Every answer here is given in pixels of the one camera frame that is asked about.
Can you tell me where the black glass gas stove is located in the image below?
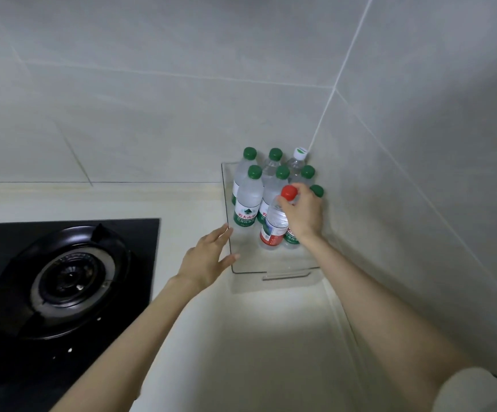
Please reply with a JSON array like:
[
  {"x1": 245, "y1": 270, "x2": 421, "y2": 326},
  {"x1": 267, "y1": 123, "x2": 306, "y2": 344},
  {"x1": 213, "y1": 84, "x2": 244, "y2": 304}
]
[{"x1": 0, "y1": 217, "x2": 161, "y2": 412}]

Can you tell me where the clear red-capped water bottle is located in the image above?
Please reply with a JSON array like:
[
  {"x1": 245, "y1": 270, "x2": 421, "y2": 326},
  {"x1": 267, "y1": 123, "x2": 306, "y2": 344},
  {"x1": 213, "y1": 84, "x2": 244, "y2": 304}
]
[{"x1": 259, "y1": 185, "x2": 299, "y2": 249}]

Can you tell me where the person's left forearm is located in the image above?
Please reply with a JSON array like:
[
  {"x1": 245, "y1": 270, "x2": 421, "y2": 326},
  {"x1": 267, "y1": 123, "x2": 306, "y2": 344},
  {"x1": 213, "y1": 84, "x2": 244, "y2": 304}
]
[{"x1": 50, "y1": 274, "x2": 197, "y2": 412}]

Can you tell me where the person's right forearm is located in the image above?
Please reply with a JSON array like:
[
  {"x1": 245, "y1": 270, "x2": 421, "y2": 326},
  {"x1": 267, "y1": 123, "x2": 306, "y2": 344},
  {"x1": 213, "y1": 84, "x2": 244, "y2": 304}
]
[{"x1": 304, "y1": 233, "x2": 477, "y2": 412}]

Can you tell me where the clear white-capped water bottle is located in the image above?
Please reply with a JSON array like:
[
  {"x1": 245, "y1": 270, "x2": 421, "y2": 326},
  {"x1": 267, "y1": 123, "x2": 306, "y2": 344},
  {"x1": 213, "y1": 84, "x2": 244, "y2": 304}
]
[{"x1": 286, "y1": 146, "x2": 309, "y2": 176}]

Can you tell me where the clear plastic tray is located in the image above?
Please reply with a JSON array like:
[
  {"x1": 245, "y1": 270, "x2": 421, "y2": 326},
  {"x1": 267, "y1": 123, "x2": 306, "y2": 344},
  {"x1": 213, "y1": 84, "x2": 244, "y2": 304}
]
[{"x1": 220, "y1": 160, "x2": 323, "y2": 295}]

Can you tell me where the person's white shirt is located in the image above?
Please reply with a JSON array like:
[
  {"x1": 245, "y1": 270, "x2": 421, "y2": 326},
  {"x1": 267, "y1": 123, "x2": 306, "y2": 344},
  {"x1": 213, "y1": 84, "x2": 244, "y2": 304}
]
[{"x1": 430, "y1": 366, "x2": 497, "y2": 412}]

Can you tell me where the cluster of green-capped water bottles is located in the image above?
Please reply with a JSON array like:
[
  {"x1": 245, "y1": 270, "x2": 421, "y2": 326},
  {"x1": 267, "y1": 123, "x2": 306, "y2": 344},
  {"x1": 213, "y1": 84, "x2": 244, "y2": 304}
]
[{"x1": 231, "y1": 146, "x2": 326, "y2": 247}]

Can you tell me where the person's left hand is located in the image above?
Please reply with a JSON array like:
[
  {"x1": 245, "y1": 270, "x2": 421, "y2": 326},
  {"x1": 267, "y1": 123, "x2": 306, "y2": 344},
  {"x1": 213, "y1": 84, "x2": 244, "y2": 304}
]
[{"x1": 175, "y1": 222, "x2": 241, "y2": 294}]

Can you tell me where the person's right hand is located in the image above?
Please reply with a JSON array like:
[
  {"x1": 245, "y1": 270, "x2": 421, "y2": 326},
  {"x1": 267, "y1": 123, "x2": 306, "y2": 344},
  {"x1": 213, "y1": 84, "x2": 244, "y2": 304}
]
[{"x1": 277, "y1": 182, "x2": 324, "y2": 245}]

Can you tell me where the black gas burner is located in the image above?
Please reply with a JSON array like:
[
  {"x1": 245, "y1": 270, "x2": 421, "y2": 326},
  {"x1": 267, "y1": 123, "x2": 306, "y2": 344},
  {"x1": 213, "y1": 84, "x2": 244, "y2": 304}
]
[{"x1": 0, "y1": 223, "x2": 132, "y2": 342}]

